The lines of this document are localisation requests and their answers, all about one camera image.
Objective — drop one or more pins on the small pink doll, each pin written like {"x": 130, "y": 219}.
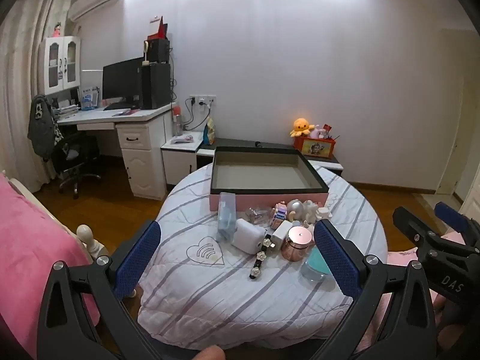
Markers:
{"x": 57, "y": 30}

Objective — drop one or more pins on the pink box with black rim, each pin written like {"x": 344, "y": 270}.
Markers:
{"x": 262, "y": 199}

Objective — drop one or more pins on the blue boxes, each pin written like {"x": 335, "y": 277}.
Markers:
{"x": 89, "y": 98}

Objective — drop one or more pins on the black speaker box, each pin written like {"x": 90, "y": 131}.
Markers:
{"x": 159, "y": 50}

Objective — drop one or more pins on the white power adapter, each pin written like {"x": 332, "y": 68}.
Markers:
{"x": 281, "y": 232}

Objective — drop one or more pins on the pale pink doll figurine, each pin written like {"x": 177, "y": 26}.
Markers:
{"x": 315, "y": 210}

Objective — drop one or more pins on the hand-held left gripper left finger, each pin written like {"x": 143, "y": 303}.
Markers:
{"x": 137, "y": 258}

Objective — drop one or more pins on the white hutch cabinet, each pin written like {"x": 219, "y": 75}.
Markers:
{"x": 47, "y": 80}

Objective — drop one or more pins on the clear light blue plastic case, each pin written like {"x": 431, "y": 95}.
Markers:
{"x": 227, "y": 215}

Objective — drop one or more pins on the rose gold round jar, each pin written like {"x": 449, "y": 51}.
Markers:
{"x": 298, "y": 245}

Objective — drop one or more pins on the red storage box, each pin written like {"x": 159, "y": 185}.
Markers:
{"x": 315, "y": 147}

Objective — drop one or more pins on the black keyboard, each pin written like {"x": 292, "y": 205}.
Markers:
{"x": 116, "y": 106}

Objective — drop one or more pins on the dark jacket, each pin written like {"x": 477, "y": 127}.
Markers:
{"x": 41, "y": 127}

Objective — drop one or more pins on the cream curtain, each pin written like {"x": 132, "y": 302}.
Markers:
{"x": 18, "y": 82}

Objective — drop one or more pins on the white bed frame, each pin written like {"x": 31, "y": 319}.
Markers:
{"x": 88, "y": 238}

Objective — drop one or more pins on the black monitor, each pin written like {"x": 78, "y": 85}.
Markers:
{"x": 122, "y": 80}

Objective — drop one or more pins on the clear glass bottle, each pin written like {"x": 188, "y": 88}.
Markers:
{"x": 258, "y": 214}

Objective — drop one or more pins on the black office chair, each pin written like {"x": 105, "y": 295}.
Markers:
{"x": 73, "y": 153}

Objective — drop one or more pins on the red card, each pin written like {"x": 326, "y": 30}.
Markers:
{"x": 328, "y": 127}

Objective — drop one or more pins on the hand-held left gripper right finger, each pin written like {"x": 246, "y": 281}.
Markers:
{"x": 337, "y": 258}

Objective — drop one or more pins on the magazine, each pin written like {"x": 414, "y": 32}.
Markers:
{"x": 182, "y": 139}

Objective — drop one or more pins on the white wall socket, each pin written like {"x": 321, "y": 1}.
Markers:
{"x": 202, "y": 100}

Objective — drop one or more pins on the white air conditioner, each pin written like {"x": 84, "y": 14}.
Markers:
{"x": 93, "y": 2}

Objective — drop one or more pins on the black flower watch band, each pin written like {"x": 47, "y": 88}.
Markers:
{"x": 258, "y": 258}

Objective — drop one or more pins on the white rounded box device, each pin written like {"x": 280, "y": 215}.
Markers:
{"x": 247, "y": 234}

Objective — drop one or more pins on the orange octopus plush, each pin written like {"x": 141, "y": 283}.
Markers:
{"x": 300, "y": 126}

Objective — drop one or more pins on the white nightstand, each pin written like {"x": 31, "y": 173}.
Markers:
{"x": 178, "y": 161}

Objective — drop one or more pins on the small white desk fan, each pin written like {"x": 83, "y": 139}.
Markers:
{"x": 145, "y": 50}

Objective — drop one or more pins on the snack bag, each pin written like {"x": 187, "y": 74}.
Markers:
{"x": 209, "y": 131}

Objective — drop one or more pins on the person's left hand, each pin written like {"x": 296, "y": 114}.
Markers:
{"x": 212, "y": 353}

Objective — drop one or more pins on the teal round container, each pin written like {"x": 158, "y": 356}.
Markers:
{"x": 313, "y": 272}

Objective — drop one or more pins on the bottle with red cap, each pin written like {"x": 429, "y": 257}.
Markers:
{"x": 176, "y": 120}

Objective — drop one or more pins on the black computer tower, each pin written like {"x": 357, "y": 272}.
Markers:
{"x": 155, "y": 86}

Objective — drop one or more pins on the pink plush toy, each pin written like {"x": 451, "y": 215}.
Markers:
{"x": 318, "y": 132}

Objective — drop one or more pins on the white desk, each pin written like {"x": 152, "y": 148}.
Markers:
{"x": 142, "y": 150}

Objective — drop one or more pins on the pastel toy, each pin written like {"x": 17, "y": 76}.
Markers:
{"x": 279, "y": 214}

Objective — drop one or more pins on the silver ball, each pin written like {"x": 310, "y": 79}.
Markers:
{"x": 296, "y": 209}

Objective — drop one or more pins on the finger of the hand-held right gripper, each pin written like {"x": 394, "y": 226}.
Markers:
{"x": 452, "y": 215}
{"x": 410, "y": 227}

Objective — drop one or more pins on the white door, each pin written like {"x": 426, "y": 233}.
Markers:
{"x": 450, "y": 120}

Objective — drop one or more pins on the stack of papers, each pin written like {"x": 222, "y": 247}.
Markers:
{"x": 68, "y": 108}

